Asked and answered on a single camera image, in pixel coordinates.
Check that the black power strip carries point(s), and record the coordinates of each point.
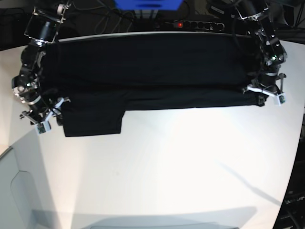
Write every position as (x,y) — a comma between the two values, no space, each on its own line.
(198,26)

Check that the black T-shirt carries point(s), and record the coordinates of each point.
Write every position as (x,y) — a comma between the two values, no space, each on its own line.
(105,77)

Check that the white chair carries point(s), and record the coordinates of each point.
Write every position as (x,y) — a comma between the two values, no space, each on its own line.
(33,189)

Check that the blue plastic box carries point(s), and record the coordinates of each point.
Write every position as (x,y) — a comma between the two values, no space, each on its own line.
(148,4)

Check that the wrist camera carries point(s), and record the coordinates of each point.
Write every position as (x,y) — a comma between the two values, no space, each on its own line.
(42,127)
(280,99)

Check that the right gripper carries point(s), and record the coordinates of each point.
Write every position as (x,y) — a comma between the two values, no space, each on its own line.
(41,109)

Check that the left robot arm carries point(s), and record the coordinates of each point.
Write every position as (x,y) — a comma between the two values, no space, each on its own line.
(269,51)

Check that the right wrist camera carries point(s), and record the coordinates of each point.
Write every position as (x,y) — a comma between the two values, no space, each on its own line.
(42,127)

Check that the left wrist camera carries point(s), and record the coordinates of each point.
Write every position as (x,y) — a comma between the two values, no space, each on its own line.
(280,99)

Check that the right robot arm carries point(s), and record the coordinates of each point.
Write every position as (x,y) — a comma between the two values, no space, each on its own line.
(42,30)

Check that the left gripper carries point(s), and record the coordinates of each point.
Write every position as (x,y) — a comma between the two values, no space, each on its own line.
(265,83)

